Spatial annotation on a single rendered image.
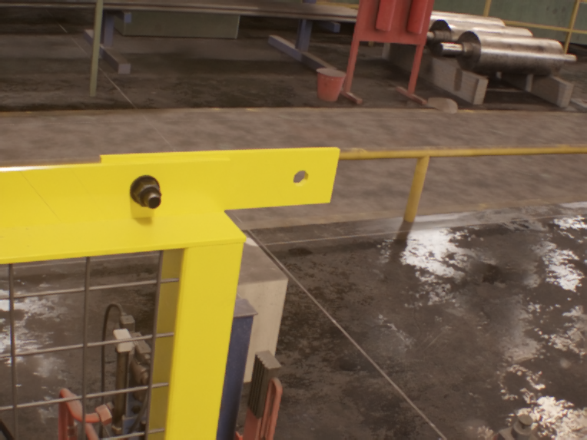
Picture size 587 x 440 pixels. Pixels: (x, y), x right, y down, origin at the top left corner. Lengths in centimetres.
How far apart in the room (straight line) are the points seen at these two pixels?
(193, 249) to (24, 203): 13
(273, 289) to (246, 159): 168
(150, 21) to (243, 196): 885
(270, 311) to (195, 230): 175
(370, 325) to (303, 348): 45
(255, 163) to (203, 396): 20
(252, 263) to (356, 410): 125
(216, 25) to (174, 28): 56
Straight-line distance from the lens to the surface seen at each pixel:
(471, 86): 897
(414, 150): 508
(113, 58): 795
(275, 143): 629
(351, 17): 895
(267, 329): 237
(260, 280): 226
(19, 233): 57
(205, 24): 972
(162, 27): 953
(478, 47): 906
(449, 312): 434
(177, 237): 58
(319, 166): 66
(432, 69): 951
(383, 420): 340
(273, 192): 65
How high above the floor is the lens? 207
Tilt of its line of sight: 25 degrees down
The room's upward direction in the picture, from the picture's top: 10 degrees clockwise
